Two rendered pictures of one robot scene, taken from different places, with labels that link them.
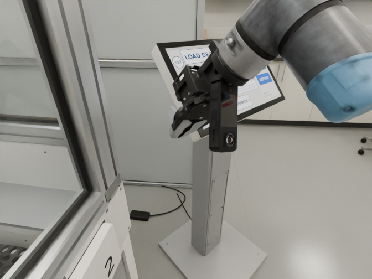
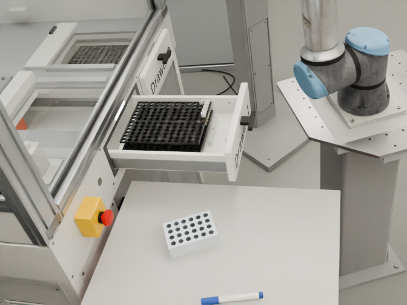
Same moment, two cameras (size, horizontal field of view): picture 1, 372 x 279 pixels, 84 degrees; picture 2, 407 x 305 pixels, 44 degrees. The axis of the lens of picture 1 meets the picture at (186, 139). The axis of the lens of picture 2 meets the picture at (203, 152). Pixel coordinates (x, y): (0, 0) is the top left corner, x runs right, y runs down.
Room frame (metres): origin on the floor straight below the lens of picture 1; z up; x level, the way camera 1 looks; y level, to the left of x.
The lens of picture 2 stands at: (-1.29, -0.18, 1.77)
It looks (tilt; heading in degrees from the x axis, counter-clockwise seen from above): 42 degrees down; 11
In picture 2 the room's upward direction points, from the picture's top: 12 degrees counter-clockwise
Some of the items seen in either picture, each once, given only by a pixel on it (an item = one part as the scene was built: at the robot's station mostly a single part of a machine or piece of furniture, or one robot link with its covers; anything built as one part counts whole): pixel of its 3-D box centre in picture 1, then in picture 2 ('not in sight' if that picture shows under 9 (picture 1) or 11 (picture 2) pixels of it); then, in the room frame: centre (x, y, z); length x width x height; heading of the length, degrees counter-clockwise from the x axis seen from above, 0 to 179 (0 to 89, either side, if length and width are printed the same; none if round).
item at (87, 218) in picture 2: not in sight; (92, 216); (-0.52, 0.26, 0.88); 0.07 x 0.05 x 0.07; 171
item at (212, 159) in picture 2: not in sight; (166, 131); (-0.21, 0.11, 0.86); 0.40 x 0.26 x 0.06; 81
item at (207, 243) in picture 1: (217, 191); (258, 43); (0.78, -0.16, 0.51); 0.50 x 0.45 x 1.02; 42
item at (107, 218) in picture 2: not in sight; (105, 217); (-0.53, 0.22, 0.88); 0.04 x 0.03 x 0.04; 171
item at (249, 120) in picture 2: not in sight; (247, 120); (-0.25, -0.12, 0.91); 0.07 x 0.04 x 0.01; 171
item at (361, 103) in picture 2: not in sight; (364, 86); (-0.05, -0.47, 0.83); 0.15 x 0.15 x 0.10
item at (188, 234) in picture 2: not in sight; (191, 233); (-0.51, 0.03, 0.78); 0.12 x 0.08 x 0.04; 106
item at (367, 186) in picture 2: not in sight; (356, 189); (-0.05, -0.47, 0.38); 0.30 x 0.30 x 0.76; 15
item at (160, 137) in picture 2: not in sight; (168, 129); (-0.21, 0.10, 0.87); 0.22 x 0.18 x 0.06; 81
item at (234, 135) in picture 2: not in sight; (238, 129); (-0.24, -0.10, 0.87); 0.29 x 0.02 x 0.11; 171
